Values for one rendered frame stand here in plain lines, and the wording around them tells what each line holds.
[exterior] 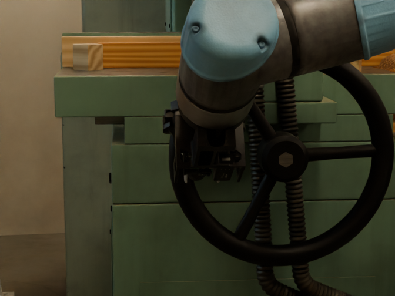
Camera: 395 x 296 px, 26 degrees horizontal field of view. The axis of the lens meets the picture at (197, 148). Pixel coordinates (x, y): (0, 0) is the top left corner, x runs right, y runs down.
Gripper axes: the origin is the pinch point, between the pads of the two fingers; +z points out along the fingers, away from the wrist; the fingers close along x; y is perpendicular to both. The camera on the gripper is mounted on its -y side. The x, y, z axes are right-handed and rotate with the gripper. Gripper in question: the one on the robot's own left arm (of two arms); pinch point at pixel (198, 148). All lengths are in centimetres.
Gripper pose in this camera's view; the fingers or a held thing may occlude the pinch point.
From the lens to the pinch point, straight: 101.6
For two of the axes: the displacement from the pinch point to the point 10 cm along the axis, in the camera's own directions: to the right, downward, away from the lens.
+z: -0.7, 3.5, 9.3
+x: 10.0, -0.1, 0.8
